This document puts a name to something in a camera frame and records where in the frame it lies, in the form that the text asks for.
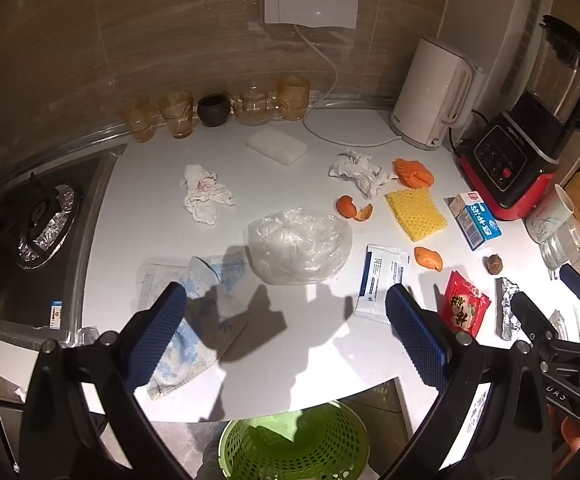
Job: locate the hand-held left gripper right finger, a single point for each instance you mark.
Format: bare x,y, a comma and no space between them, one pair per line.
415,337

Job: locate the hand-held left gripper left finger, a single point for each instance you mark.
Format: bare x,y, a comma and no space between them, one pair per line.
157,340

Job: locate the red snack packet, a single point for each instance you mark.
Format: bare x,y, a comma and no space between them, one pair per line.
462,307

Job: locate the clear plastic bag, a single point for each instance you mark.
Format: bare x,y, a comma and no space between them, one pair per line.
297,247

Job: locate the green perforated plastic basket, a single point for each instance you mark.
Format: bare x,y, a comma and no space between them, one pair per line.
295,447

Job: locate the person's right hand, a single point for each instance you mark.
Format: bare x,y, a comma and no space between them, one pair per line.
572,435

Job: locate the silver foil wrapper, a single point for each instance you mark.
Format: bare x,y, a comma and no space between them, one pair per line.
506,317

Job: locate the clear glass container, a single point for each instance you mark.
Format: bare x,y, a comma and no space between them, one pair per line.
562,249

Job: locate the clear flat plastic wrapper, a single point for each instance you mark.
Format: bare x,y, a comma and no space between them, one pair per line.
152,280

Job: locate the brown walnut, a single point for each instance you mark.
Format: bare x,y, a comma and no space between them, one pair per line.
494,264

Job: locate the white blue sachet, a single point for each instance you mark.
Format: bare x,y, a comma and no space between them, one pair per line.
377,280

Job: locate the white printed mug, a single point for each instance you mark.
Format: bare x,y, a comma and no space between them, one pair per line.
550,215

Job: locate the long orange peel piece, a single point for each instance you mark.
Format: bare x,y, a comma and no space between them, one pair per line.
427,258

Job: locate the blue white plastic wrapper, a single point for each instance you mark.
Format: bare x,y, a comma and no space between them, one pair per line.
230,272

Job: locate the blue white milk carton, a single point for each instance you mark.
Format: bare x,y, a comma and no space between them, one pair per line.
475,221

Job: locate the person's grey trousers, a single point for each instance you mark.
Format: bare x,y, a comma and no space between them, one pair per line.
210,462

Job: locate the red black blender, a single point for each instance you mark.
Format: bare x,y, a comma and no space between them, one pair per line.
525,145

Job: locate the stained crumpled tissue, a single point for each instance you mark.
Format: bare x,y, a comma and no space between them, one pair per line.
202,192

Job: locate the black gas stove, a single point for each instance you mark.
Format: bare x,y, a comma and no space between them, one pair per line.
30,240

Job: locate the ribbed orange peel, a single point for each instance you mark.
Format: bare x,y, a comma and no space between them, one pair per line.
412,172

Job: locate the crumpled white tissue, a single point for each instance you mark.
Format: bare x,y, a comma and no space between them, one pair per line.
360,170

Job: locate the white sponge block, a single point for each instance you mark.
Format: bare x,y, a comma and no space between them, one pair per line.
276,146

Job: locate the white electric kettle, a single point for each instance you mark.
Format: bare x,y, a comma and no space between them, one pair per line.
432,95

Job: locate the dark ceramic cup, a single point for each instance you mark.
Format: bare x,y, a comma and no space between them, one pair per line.
213,109

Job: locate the clear glass teapot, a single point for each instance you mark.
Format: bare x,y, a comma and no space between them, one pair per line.
255,105

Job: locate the tall amber glass cup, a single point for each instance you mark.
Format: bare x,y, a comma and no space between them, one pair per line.
292,98

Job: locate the white wall box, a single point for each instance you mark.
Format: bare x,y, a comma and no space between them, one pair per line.
310,0

